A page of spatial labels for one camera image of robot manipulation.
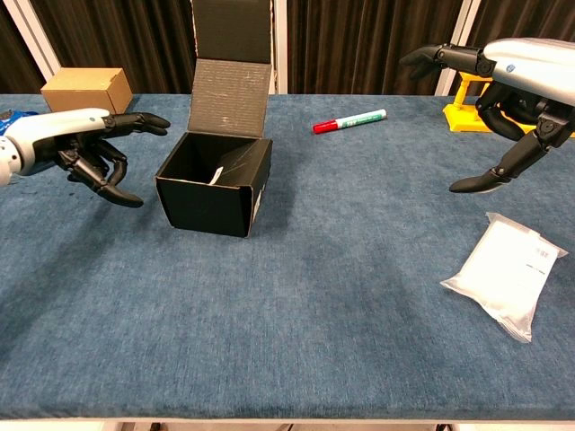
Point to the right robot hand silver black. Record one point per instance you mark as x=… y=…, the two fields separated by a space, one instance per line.
x=534 y=63

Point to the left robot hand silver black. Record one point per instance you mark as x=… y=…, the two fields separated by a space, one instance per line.
x=67 y=123

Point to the black box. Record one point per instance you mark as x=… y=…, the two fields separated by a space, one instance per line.
x=202 y=208

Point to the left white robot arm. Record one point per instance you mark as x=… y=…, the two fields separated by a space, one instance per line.
x=6 y=161

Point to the small brown cardboard box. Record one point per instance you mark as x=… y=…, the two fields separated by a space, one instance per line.
x=81 y=92

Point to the blue cloth-covered table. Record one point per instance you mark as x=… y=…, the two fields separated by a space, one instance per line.
x=287 y=314

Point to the black pleated curtain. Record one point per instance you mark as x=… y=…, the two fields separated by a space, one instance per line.
x=521 y=18
x=126 y=36
x=11 y=63
x=359 y=45

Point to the blue snack packet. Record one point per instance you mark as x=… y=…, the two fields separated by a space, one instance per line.
x=13 y=120

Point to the yellow test tube rack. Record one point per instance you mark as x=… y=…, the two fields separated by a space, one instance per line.
x=462 y=114

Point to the white paper slip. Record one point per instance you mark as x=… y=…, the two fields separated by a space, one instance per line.
x=215 y=176

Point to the red capped white marker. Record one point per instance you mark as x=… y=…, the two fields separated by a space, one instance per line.
x=350 y=120

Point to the white sealed plastic pouch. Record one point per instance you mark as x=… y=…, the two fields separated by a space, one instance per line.
x=498 y=278

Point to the white frame post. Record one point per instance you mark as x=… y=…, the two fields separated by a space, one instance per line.
x=31 y=36
x=279 y=45
x=453 y=27

